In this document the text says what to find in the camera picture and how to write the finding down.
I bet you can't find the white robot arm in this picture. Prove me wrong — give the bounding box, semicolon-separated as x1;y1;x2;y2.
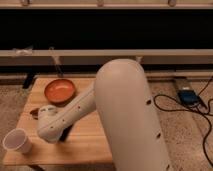
37;59;173;171

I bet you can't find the orange bowl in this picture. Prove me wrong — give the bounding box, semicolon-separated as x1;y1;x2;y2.
44;79;76;104

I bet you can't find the blue power adapter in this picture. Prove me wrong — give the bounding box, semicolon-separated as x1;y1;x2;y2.
178;89;199;106

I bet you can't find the white paper cup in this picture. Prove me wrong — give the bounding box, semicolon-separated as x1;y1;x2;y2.
2;128;32;154

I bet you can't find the wooden rail frame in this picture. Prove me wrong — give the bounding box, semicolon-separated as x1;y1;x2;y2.
0;49;213;67

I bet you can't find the black cable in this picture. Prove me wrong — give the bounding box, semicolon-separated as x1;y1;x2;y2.
153;77;213;168

